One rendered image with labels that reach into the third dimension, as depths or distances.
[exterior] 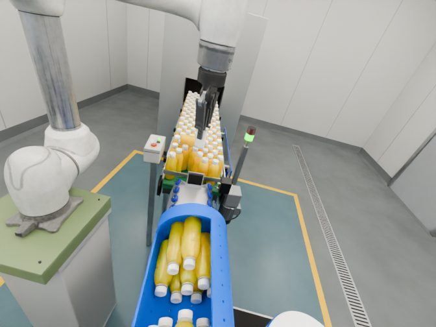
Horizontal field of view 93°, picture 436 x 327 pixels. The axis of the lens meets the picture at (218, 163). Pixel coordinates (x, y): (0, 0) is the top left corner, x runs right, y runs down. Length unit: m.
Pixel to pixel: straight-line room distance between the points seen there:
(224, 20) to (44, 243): 0.89
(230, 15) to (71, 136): 0.73
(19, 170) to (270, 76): 4.78
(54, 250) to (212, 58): 0.80
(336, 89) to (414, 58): 1.42
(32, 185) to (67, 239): 0.22
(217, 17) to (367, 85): 5.28
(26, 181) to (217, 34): 0.72
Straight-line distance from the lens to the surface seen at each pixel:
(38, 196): 0.93
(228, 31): 0.54
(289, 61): 5.15
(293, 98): 5.31
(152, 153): 1.36
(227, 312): 0.68
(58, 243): 0.96
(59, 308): 1.36
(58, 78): 0.93
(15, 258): 0.98
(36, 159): 0.89
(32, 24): 0.91
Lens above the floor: 1.81
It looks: 32 degrees down
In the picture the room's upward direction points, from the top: 15 degrees clockwise
